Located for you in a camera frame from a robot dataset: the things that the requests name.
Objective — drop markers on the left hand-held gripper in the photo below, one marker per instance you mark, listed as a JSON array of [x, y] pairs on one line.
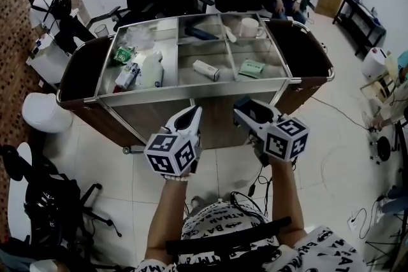
[[172, 154]]

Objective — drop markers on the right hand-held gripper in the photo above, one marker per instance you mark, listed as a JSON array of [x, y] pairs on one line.
[[285, 140]]

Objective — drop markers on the stainless steel compartment cart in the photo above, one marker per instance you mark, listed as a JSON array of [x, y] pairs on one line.
[[191, 87]]

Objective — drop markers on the white rectangular box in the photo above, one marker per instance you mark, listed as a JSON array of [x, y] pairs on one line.
[[206, 69]]

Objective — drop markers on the white plastic bag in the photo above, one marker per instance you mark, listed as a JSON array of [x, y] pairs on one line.
[[151, 71]]

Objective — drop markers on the dark red object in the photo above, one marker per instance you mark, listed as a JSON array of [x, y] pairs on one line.
[[117, 90]]

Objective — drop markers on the white mug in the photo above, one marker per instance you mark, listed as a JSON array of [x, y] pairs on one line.
[[248, 28]]

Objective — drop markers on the dark blue object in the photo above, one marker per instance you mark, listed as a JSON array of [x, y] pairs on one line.
[[202, 32]]

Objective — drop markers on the green snack packet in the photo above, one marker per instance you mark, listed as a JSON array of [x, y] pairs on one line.
[[123, 54]]

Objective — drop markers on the clear plastic bag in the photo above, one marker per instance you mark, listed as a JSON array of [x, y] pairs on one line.
[[138, 38]]

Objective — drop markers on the person's right forearm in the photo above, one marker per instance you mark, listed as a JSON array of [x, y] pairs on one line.
[[287, 200]]

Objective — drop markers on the person's left forearm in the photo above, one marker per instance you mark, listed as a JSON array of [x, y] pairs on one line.
[[169, 216]]

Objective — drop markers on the person's left shoe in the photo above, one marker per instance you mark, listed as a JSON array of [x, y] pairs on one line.
[[197, 200]]

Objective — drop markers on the person's white printed shirt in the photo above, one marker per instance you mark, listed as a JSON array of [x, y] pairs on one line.
[[216, 216]]

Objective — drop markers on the mesh wastebasket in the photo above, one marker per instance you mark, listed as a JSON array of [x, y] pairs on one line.
[[101, 31]]

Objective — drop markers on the wooden stool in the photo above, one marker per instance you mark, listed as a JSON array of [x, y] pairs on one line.
[[379, 86]]

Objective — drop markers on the white round appliance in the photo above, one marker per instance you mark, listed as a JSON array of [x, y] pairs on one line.
[[373, 63]]

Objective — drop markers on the black round spool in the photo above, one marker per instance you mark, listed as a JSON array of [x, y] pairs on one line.
[[383, 149]]

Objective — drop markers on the white lidded bin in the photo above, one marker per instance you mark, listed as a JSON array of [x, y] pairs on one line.
[[46, 111]]

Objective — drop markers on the black console shelf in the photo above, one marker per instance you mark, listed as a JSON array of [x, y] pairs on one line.
[[360, 14]]

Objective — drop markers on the white floor socket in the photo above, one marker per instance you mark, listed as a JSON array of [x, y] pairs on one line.
[[354, 223]]

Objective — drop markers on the white rectangular table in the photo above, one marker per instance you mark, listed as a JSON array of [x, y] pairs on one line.
[[51, 63]]

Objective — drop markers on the black office chair with gear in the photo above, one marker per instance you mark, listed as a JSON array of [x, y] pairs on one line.
[[51, 200]]

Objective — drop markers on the black backpack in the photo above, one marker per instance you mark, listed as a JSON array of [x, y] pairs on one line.
[[60, 4]]

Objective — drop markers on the white round table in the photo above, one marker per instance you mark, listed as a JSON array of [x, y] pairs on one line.
[[16, 200]]

